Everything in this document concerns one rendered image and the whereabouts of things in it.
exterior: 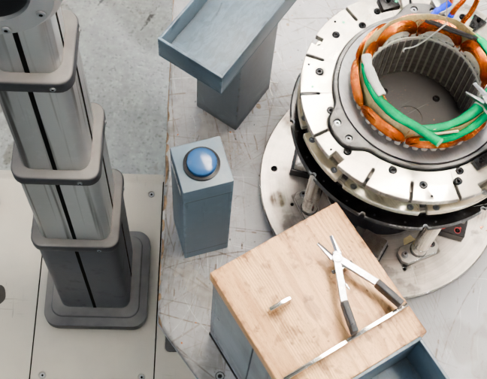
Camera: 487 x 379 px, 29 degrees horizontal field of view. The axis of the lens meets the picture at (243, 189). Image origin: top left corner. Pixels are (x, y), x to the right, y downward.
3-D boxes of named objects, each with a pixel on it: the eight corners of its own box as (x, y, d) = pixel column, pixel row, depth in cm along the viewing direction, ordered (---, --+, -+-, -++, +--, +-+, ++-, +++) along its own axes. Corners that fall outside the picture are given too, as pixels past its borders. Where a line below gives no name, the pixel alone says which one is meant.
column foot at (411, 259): (394, 250, 147) (394, 248, 146) (431, 235, 148) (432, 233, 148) (403, 267, 146) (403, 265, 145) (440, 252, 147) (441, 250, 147)
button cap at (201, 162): (212, 147, 127) (212, 144, 126) (220, 173, 125) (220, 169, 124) (183, 153, 126) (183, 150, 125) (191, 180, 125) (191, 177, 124)
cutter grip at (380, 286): (402, 304, 114) (405, 300, 113) (397, 308, 114) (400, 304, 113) (377, 282, 115) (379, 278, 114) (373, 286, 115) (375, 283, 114)
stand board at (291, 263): (423, 336, 117) (428, 331, 115) (294, 416, 112) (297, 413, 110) (334, 208, 123) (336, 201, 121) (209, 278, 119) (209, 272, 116)
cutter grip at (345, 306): (357, 334, 113) (358, 330, 111) (350, 335, 113) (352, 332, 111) (346, 303, 114) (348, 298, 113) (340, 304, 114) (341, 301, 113)
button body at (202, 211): (216, 207, 151) (219, 135, 128) (228, 247, 148) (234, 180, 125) (173, 218, 150) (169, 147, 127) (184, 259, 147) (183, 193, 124)
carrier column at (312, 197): (319, 212, 149) (337, 154, 130) (306, 219, 148) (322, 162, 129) (310, 200, 150) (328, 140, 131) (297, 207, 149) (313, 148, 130)
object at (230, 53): (247, 31, 165) (258, -78, 139) (299, 62, 163) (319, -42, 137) (163, 133, 156) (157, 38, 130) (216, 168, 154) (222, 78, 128)
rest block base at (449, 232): (430, 233, 149) (433, 228, 147) (440, 189, 152) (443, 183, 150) (461, 242, 148) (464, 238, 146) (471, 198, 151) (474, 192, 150)
